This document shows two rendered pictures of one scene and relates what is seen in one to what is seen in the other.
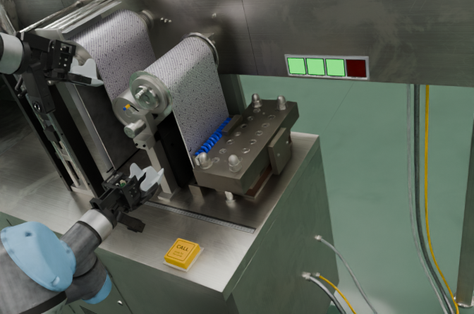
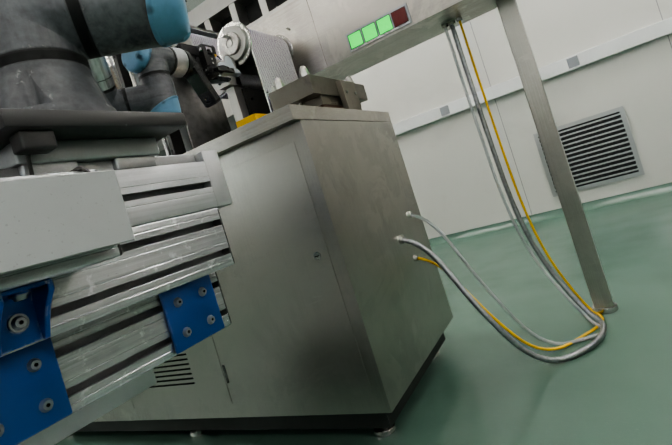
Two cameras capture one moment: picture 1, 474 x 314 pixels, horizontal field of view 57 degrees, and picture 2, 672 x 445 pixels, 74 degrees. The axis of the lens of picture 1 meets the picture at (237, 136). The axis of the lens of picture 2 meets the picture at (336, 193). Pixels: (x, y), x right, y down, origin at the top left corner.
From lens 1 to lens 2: 1.22 m
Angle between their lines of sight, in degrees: 35
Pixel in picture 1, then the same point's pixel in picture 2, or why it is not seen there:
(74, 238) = not seen: hidden behind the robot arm
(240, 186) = (309, 83)
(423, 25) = not seen: outside the picture
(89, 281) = (160, 82)
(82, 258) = (158, 55)
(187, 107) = (264, 59)
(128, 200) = (205, 56)
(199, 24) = not seen: hidden behind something
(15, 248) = not seen: outside the picture
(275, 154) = (343, 88)
